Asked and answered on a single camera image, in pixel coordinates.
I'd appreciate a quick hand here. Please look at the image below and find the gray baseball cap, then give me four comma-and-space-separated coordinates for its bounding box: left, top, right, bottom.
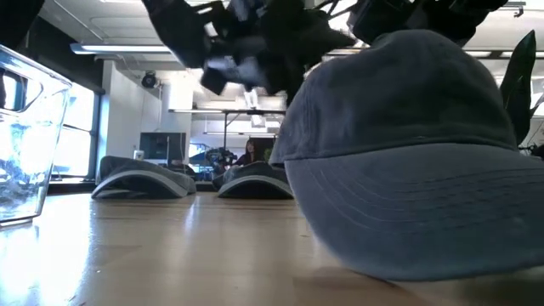
269, 28, 544, 282

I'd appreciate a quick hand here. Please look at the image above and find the person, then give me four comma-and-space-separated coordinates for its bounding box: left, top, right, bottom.
235, 139, 261, 167

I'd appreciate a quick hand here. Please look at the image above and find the long ceiling light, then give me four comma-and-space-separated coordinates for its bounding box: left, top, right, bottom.
70, 42, 172, 56

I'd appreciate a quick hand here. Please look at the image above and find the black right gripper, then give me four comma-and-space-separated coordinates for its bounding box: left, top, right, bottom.
348, 0, 507, 43

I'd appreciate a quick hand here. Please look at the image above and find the clear plastic bin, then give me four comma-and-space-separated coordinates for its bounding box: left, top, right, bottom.
0, 44, 73, 229

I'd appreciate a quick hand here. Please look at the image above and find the black computer monitor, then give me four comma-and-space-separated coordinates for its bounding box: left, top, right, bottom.
139, 132, 188, 162

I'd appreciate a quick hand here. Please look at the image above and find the round black ceiling camera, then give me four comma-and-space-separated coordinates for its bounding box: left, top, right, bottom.
140, 71, 159, 90

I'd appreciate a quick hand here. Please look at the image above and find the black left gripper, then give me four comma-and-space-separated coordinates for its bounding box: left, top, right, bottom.
200, 0, 356, 105

